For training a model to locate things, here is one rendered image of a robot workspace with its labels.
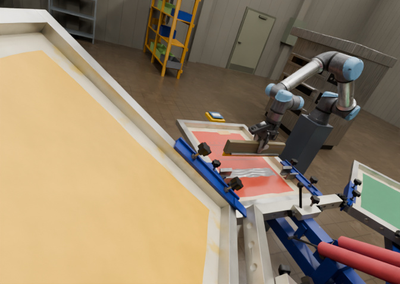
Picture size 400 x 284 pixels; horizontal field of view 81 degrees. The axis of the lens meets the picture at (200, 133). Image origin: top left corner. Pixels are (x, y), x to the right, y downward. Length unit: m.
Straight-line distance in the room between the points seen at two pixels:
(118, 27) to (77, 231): 7.77
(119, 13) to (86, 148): 7.57
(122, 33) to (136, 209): 7.71
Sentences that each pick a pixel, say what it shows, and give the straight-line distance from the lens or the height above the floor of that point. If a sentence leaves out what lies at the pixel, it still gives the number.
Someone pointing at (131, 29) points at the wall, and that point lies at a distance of 8.12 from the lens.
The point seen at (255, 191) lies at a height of 0.96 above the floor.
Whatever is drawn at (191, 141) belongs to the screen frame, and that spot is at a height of 0.99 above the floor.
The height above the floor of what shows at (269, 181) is 0.96.
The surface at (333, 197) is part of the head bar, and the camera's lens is 1.43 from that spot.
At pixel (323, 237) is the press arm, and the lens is 1.13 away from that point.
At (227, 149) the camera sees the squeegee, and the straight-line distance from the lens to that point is 1.22.
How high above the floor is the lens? 1.67
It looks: 27 degrees down
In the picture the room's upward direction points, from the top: 19 degrees clockwise
